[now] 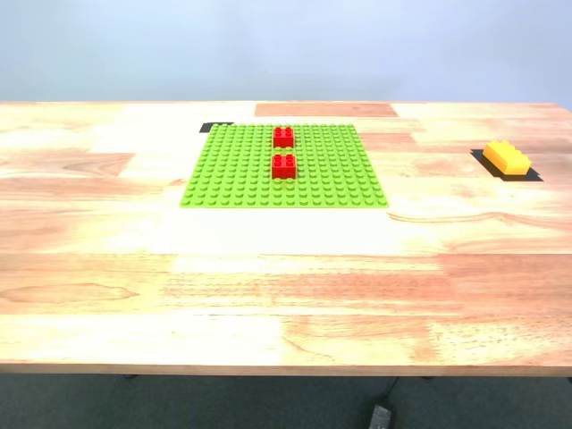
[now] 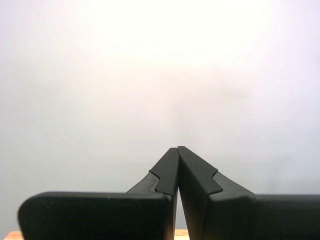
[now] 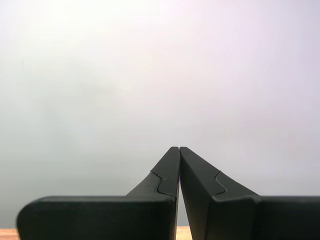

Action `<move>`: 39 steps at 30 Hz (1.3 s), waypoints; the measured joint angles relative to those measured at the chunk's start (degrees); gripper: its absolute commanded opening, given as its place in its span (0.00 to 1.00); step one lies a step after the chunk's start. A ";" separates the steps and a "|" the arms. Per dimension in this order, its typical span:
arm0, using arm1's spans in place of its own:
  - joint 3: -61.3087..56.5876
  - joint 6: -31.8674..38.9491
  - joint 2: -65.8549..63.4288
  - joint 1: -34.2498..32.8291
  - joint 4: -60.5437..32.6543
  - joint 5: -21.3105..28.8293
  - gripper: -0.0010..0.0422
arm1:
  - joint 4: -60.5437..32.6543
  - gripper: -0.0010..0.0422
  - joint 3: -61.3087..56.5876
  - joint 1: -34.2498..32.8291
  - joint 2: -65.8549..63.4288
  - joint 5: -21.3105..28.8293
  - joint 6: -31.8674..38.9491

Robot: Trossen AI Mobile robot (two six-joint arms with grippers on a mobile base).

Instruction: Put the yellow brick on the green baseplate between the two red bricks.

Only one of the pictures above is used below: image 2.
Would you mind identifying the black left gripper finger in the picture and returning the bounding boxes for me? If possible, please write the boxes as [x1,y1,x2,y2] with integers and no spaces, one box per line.
[177,145,320,240]
[17,147,179,240]

